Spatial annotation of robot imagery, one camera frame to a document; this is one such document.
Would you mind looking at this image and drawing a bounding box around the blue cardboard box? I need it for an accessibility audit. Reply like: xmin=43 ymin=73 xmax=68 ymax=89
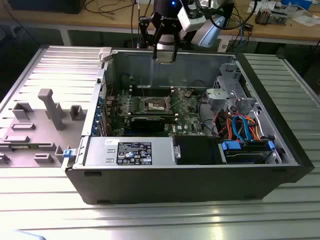
xmin=282 ymin=0 xmax=313 ymax=11

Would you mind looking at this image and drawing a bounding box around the red wire bundle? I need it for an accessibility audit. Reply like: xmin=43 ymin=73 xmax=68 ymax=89
xmin=214 ymin=111 xmax=231 ymax=137

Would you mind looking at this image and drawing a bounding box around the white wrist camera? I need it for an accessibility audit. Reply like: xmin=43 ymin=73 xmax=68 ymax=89
xmin=177 ymin=1 xmax=207 ymax=33

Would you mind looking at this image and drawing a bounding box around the grey parts rack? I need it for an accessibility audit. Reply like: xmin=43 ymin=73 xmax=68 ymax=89
xmin=0 ymin=88 xmax=88 ymax=168

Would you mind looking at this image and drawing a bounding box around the black RAM slot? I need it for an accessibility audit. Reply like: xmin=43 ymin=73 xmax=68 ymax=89
xmin=130 ymin=88 xmax=176 ymax=92
xmin=129 ymin=85 xmax=175 ymax=90
xmin=130 ymin=92 xmax=176 ymax=97
xmin=130 ymin=90 xmax=176 ymax=94

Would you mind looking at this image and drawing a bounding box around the orange wire bundle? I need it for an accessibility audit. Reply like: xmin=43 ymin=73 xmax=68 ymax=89
xmin=239 ymin=113 xmax=263 ymax=141

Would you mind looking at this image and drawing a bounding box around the wooden workbench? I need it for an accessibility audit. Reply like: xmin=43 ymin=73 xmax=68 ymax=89
xmin=0 ymin=0 xmax=320 ymax=48

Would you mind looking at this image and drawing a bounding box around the dark RAM stick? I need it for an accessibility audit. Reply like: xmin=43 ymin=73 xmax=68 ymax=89
xmin=131 ymin=113 xmax=177 ymax=124

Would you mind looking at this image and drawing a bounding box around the pale grey case latch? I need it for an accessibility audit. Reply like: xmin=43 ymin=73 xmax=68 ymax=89
xmin=98 ymin=46 xmax=113 ymax=63

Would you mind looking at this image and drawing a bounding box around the blue wire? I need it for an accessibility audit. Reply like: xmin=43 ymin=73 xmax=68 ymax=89
xmin=231 ymin=113 xmax=255 ymax=143

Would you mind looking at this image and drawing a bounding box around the silver power supply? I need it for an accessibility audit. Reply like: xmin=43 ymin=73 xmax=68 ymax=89
xmin=84 ymin=136 xmax=175 ymax=167

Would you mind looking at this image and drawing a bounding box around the metal heat sink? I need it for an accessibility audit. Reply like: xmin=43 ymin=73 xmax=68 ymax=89
xmin=254 ymin=7 xmax=272 ymax=26

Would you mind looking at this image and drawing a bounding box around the pale blue plastic object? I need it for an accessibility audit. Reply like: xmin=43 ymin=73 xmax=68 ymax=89
xmin=13 ymin=228 xmax=47 ymax=240

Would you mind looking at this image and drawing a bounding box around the green motherboard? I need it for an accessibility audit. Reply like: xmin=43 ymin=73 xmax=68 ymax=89
xmin=104 ymin=84 xmax=217 ymax=138

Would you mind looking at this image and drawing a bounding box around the black PC case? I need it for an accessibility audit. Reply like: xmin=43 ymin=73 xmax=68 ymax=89
xmin=61 ymin=46 xmax=315 ymax=206

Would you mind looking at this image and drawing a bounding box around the silver drive cage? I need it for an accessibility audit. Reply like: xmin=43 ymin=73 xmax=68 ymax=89
xmin=204 ymin=62 xmax=262 ymax=118

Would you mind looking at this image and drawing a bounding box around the silver CPU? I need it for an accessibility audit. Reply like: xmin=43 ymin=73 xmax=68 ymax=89
xmin=156 ymin=51 xmax=176 ymax=65

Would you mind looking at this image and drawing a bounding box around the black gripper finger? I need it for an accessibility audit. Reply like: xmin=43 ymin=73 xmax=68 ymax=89
xmin=138 ymin=13 xmax=165 ymax=61
xmin=171 ymin=23 xmax=182 ymax=62

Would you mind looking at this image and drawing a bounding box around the hard disk in blue carrier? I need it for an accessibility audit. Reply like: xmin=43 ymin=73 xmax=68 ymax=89
xmin=218 ymin=139 xmax=276 ymax=165

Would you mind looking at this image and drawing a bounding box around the black graphics card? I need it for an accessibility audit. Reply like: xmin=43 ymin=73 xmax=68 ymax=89
xmin=129 ymin=116 xmax=166 ymax=135

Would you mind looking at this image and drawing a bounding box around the thick black camera cable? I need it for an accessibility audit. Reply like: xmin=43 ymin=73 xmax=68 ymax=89
xmin=209 ymin=0 xmax=259 ymax=31

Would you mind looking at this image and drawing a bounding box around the blue case latch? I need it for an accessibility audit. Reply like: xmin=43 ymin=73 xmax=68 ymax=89
xmin=62 ymin=148 xmax=76 ymax=159

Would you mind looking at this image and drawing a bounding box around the grey electronic module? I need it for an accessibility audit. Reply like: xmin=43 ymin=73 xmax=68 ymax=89
xmin=268 ymin=8 xmax=288 ymax=26

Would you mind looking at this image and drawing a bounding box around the white leaflet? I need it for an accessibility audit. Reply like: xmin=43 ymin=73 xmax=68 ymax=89
xmin=249 ymin=0 xmax=276 ymax=13

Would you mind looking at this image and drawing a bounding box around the black rectangular box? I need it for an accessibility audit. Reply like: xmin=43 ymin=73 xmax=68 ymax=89
xmin=223 ymin=0 xmax=236 ymax=26

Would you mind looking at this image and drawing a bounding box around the white paper sheet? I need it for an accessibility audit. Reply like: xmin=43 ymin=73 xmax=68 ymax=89
xmin=292 ymin=14 xmax=320 ymax=28

